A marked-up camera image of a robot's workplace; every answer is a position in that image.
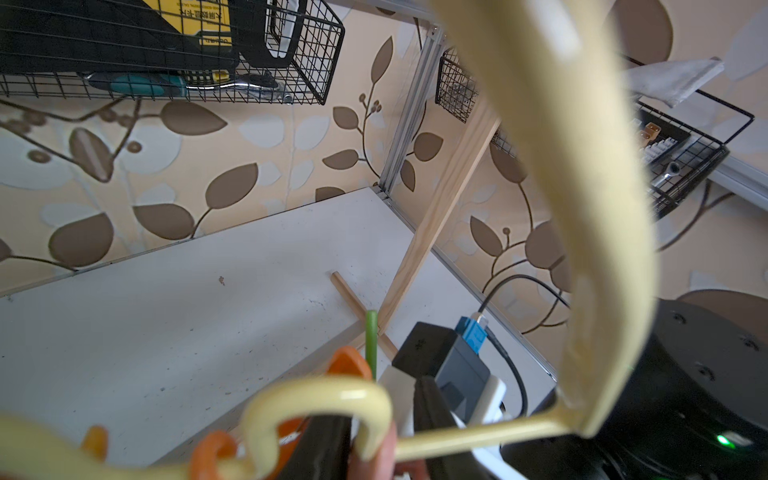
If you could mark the right black wire basket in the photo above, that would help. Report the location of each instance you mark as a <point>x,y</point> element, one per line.
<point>678,156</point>

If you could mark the wooden clothes rack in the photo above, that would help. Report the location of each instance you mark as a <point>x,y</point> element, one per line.
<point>482,124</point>

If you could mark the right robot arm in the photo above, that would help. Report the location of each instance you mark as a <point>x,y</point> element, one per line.
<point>695,407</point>

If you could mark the pink end clothespin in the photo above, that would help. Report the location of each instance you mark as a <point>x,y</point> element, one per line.
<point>383,466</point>

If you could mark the yellow clip hanger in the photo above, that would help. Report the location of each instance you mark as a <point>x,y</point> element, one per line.
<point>166,264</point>

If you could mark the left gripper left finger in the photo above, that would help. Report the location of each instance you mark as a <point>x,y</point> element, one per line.
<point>323,450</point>

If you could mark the connector box in basket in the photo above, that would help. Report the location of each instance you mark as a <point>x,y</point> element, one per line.
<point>658,139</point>

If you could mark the back black wire basket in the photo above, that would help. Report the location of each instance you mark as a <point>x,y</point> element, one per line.
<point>306,79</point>

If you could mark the black yellow box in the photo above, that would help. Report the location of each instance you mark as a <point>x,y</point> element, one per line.
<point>128,36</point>

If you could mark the white folded cloth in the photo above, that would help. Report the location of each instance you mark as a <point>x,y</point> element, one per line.
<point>672,82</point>

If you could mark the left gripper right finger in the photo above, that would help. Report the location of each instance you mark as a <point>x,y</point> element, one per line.
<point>447,447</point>

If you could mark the black wire basket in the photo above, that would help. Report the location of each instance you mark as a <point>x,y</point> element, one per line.
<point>306,79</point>
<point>678,156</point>

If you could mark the white artificial tulip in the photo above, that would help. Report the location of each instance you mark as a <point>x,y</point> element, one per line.
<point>371,341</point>

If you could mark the yellow orange clothespin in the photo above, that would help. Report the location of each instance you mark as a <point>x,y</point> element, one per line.
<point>96,443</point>

